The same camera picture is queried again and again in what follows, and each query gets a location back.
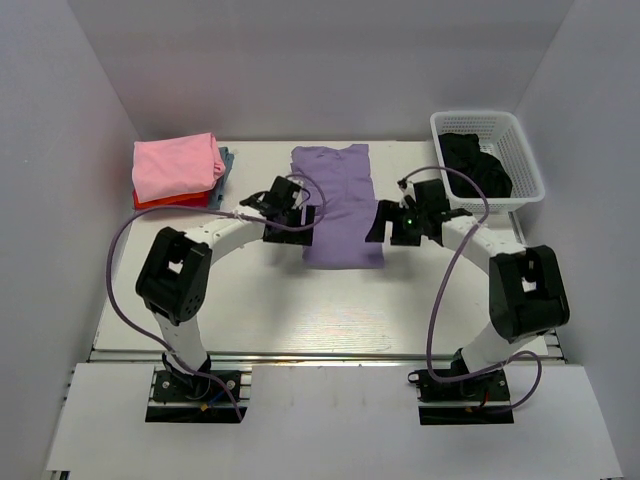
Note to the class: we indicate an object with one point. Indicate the aluminium rail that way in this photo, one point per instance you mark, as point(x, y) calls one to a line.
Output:
point(153, 356)

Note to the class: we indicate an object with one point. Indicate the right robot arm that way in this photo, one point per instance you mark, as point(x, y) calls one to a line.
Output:
point(526, 294)

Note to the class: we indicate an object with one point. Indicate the pink folded t shirt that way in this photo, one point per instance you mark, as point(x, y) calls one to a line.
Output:
point(183, 165)

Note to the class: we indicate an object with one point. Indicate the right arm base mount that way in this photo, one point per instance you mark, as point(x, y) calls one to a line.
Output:
point(484, 400)

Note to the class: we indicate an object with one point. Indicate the red folded t shirt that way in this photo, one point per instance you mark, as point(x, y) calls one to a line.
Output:
point(200, 199)

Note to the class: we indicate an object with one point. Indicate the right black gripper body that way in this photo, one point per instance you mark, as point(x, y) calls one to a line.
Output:
point(392, 226)

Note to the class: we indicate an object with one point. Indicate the purple t shirt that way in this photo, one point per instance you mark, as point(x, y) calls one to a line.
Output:
point(343, 193)

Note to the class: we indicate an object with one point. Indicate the black t shirt in basket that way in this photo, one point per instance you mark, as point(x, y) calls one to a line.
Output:
point(462, 153)

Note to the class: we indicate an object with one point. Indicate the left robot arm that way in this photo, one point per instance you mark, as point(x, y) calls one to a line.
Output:
point(175, 275)

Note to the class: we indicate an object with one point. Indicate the white plastic basket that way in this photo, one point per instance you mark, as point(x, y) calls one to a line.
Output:
point(500, 135)

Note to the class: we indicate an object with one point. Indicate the blue folded t shirt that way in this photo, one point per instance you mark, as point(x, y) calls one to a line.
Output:
point(216, 197)

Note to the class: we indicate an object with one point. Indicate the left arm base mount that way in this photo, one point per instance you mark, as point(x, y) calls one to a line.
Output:
point(173, 400)

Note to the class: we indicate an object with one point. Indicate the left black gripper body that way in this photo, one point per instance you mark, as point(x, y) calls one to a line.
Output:
point(293, 232)

